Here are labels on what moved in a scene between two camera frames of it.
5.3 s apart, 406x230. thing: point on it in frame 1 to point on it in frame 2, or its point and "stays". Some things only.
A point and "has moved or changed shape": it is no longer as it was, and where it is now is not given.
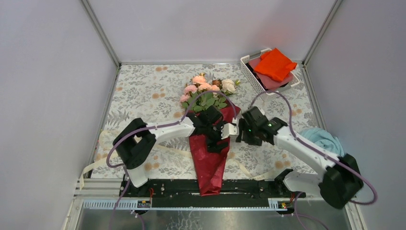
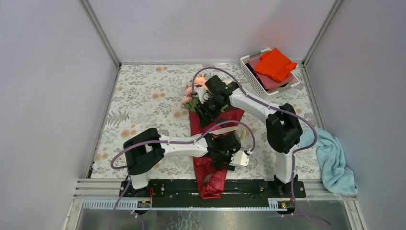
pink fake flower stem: (200, 95) stays
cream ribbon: (112, 134) has moved or changed shape
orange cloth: (274, 63) stays
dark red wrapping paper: (209, 166) stays
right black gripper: (242, 126) to (201, 109)
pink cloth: (269, 84) stays
